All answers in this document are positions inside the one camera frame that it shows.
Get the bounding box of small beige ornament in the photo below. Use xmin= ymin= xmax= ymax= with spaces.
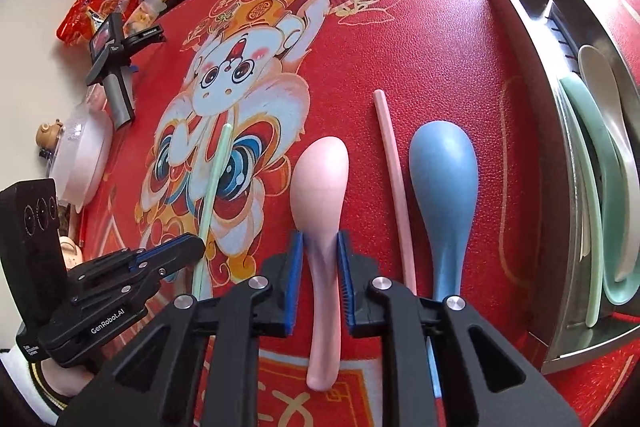
xmin=59 ymin=234 xmax=85 ymax=269

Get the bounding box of green chopstick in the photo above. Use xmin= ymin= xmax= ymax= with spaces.
xmin=191 ymin=123 xmax=235 ymax=305
xmin=557 ymin=82 xmax=599 ymax=329

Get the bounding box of white spoon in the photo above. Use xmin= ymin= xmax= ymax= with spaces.
xmin=577 ymin=44 xmax=640 ymax=284

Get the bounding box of person's left hand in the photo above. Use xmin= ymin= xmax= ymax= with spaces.
xmin=42 ymin=357 xmax=97 ymax=398

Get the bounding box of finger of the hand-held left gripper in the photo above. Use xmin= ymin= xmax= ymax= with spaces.
xmin=67 ymin=233 xmax=194 ymax=299
xmin=37 ymin=237 xmax=207 ymax=339

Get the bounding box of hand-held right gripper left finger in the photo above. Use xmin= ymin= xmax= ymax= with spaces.
xmin=56 ymin=231 xmax=306 ymax=427

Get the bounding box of mint green spoon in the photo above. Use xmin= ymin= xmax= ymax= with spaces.
xmin=559 ymin=74 xmax=640 ymax=308

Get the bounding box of pink spoon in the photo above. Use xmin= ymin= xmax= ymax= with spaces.
xmin=290 ymin=136 xmax=350 ymax=392

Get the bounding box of small brown teapot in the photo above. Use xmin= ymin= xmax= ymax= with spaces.
xmin=35 ymin=118 xmax=67 ymax=150

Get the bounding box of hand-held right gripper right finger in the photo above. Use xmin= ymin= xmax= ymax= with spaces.
xmin=336 ymin=231 xmax=583 ymax=427

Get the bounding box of person's left forearm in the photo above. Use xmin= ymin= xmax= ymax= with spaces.
xmin=0 ymin=349 xmax=71 ymax=414

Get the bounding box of red printed table mat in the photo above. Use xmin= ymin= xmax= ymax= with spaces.
xmin=75 ymin=0 xmax=640 ymax=427

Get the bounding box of pink chopstick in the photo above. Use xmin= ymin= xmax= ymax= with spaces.
xmin=372 ymin=89 xmax=418 ymax=297

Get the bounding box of action camera on grey handle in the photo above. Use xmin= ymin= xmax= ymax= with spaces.
xmin=84 ymin=12 xmax=167 ymax=130

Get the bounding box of blue spoon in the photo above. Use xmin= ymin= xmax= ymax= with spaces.
xmin=408 ymin=121 xmax=479 ymax=400

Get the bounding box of steel utensil tray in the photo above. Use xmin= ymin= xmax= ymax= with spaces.
xmin=472 ymin=0 xmax=640 ymax=375

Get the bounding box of white lidded plastic container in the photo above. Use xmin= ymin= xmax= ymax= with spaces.
xmin=50 ymin=104 xmax=115 ymax=212

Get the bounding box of red snack bag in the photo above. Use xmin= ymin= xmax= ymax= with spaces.
xmin=56 ymin=0 xmax=146 ymax=48

